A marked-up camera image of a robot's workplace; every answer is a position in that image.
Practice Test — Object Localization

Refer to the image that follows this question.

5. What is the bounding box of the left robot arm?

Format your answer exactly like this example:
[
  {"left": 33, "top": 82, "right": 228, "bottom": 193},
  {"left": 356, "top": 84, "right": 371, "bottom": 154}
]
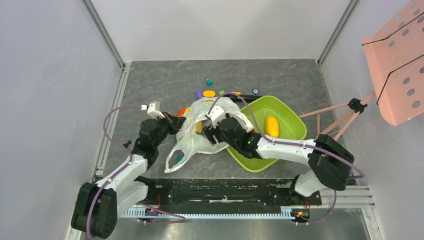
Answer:
[{"left": 70, "top": 112, "right": 186, "bottom": 239}]

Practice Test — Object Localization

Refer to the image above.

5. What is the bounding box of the green plastic tray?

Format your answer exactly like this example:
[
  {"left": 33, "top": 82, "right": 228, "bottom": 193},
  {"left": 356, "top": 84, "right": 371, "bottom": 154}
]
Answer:
[{"left": 226, "top": 95, "right": 308, "bottom": 173}]

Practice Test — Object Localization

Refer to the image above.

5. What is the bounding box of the teal cube block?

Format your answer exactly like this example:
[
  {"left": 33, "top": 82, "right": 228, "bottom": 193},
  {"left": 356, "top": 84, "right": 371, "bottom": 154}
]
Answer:
[{"left": 206, "top": 79, "right": 214, "bottom": 86}]

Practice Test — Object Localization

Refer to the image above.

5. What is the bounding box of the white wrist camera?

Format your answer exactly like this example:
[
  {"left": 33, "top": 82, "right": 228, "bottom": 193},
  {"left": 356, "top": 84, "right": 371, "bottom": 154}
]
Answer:
[
  {"left": 140, "top": 100, "right": 165, "bottom": 119},
  {"left": 205, "top": 106, "right": 226, "bottom": 127}
]

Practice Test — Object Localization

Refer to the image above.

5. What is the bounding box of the yellow fake pear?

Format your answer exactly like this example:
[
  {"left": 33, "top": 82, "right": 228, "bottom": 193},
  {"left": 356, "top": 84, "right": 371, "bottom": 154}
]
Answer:
[{"left": 194, "top": 121, "right": 203, "bottom": 134}]

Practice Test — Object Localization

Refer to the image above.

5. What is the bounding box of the yellow fake lemon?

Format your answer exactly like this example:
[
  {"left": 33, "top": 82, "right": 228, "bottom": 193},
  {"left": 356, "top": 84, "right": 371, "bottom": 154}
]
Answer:
[{"left": 265, "top": 116, "right": 280, "bottom": 138}]

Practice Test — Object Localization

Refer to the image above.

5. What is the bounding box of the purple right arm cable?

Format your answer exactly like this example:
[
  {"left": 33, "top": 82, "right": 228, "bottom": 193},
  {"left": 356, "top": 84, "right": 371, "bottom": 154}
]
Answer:
[{"left": 206, "top": 92, "right": 366, "bottom": 226}]

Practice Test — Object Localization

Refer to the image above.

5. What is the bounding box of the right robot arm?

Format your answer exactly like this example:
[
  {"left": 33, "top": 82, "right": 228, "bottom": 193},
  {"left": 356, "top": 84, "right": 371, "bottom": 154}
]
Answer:
[{"left": 202, "top": 115, "right": 355, "bottom": 204}]

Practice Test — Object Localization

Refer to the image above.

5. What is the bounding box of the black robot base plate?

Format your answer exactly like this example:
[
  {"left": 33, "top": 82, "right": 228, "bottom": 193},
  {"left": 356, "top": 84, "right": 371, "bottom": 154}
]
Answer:
[{"left": 136, "top": 176, "right": 322, "bottom": 207}]

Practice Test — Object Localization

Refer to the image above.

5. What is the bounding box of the purple toy eggplant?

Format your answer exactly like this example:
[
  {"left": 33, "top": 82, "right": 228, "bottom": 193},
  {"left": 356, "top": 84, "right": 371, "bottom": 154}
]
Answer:
[{"left": 195, "top": 90, "right": 204, "bottom": 100}]

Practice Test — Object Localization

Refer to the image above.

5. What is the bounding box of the pink music stand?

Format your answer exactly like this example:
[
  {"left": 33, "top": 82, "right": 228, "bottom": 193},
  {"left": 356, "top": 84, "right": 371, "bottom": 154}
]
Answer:
[{"left": 298, "top": 0, "right": 424, "bottom": 169}]

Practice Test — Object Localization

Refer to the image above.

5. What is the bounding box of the yellow oval toy piece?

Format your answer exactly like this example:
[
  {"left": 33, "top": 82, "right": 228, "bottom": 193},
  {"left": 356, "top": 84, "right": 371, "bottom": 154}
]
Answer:
[{"left": 202, "top": 90, "right": 216, "bottom": 98}]

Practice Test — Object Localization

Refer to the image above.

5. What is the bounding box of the white plastic bag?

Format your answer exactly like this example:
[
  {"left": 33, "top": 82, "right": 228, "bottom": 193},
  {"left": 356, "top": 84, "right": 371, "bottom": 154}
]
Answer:
[{"left": 164, "top": 97, "right": 254, "bottom": 174}]

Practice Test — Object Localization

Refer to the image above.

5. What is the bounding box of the orange small toy piece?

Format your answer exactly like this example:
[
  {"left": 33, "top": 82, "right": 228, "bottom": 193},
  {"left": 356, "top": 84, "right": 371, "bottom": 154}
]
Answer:
[{"left": 173, "top": 108, "right": 186, "bottom": 117}]

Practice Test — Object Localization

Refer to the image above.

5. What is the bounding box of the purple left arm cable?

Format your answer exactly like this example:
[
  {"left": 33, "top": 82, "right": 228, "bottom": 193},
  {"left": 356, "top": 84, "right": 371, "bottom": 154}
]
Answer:
[{"left": 86, "top": 105, "right": 148, "bottom": 240}]

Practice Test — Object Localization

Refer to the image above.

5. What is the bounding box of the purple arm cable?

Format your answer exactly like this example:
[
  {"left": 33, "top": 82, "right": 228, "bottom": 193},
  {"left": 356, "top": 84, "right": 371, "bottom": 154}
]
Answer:
[
  {"left": 86, "top": 105, "right": 148, "bottom": 240},
  {"left": 206, "top": 92, "right": 366, "bottom": 226}
]

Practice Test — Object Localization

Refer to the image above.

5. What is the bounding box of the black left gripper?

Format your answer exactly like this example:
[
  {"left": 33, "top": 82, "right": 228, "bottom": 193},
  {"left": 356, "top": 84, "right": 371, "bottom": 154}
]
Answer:
[{"left": 152, "top": 111, "right": 186, "bottom": 148}]

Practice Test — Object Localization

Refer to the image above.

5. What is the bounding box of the blue poker chip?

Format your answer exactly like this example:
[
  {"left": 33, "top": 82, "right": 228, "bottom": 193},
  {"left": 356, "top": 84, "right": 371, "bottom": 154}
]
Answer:
[{"left": 252, "top": 88, "right": 260, "bottom": 95}]

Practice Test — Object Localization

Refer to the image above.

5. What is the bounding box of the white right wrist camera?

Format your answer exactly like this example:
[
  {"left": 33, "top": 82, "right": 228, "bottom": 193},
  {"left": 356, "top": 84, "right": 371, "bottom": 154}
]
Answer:
[{"left": 205, "top": 106, "right": 226, "bottom": 127}]

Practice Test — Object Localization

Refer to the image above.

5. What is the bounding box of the teal block near base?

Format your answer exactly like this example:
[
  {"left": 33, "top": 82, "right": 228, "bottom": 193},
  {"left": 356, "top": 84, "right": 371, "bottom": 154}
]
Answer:
[{"left": 176, "top": 155, "right": 184, "bottom": 163}]

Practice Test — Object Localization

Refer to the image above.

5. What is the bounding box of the black marker pen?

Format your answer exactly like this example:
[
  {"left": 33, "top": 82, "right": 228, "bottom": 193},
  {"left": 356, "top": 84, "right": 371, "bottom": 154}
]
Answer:
[{"left": 229, "top": 94, "right": 262, "bottom": 103}]

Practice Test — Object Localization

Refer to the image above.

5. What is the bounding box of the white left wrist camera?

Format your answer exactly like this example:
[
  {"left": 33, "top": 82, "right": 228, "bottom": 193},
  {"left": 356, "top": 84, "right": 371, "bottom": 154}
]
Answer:
[{"left": 140, "top": 100, "right": 165, "bottom": 119}]

